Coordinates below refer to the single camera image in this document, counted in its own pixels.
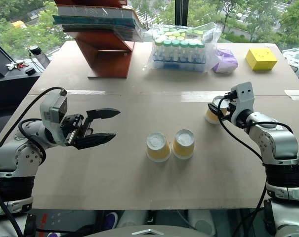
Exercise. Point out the stack of wrapped books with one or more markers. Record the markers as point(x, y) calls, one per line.
point(97, 21)

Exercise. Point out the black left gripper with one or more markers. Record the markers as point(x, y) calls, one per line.
point(75, 127)

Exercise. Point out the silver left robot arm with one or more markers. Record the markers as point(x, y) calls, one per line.
point(11, 153)

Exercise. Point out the plastic bag of capped tubes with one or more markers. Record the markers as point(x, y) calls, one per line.
point(179, 51)

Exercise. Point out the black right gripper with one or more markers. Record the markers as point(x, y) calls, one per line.
point(232, 109)

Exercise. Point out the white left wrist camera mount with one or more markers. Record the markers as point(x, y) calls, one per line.
point(47, 106)

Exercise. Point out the red key bunch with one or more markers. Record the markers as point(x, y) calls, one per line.
point(18, 65)

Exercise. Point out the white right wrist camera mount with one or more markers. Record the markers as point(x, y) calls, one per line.
point(245, 96)

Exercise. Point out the red-brown wooden shelf stand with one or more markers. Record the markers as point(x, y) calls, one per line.
point(107, 58)

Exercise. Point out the crumpled clear plastic bag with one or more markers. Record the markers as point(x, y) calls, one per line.
point(296, 56)

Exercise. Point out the dark side table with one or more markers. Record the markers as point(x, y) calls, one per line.
point(8, 91)

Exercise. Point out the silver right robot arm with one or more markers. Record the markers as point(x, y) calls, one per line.
point(277, 140)

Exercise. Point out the yellow cardboard box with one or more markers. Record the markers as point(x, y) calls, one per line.
point(260, 59)

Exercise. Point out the purple white rounded shape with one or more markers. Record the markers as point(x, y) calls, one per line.
point(112, 220)

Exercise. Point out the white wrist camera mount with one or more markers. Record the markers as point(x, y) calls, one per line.
point(47, 106)
point(245, 96)

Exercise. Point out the yellow white paper cup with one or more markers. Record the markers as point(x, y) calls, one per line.
point(158, 151)
point(212, 118)
point(183, 148)

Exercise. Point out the dark window frame post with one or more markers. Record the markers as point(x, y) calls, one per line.
point(182, 11)

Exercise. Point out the small black round cap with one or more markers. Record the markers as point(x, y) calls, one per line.
point(29, 71)

